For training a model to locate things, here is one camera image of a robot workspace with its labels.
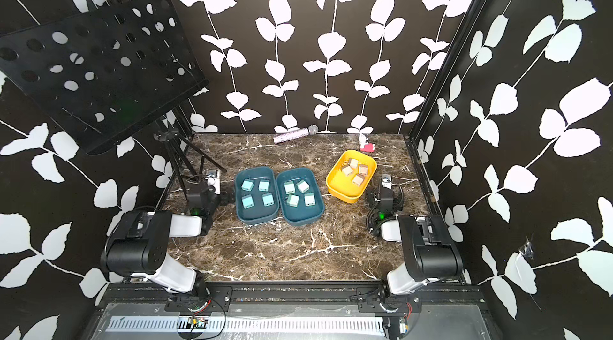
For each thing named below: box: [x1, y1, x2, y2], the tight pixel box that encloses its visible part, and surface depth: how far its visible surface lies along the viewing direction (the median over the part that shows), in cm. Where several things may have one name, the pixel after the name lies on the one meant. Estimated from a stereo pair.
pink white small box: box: [359, 142, 376, 153], surface depth 117 cm
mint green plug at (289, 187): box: [283, 181, 296, 195], surface depth 100 cm
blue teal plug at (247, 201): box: [241, 193, 255, 210], surface depth 96 cm
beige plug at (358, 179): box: [351, 173, 365, 187], surface depth 103 cm
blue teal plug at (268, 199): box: [261, 192, 275, 207], surface depth 97 cm
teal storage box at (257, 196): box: [234, 166, 280, 226], surface depth 98 cm
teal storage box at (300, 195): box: [275, 167, 325, 226], surface depth 98 cm
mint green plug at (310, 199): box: [304, 192, 316, 207], surface depth 97 cm
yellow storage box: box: [325, 150, 378, 204], surface depth 106 cm
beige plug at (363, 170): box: [359, 164, 369, 177], surface depth 106 cm
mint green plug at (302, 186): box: [296, 179, 310, 194], surface depth 102 cm
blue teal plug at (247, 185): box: [241, 178, 255, 192], surface depth 101 cm
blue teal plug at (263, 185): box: [258, 178, 270, 192], surface depth 102 cm
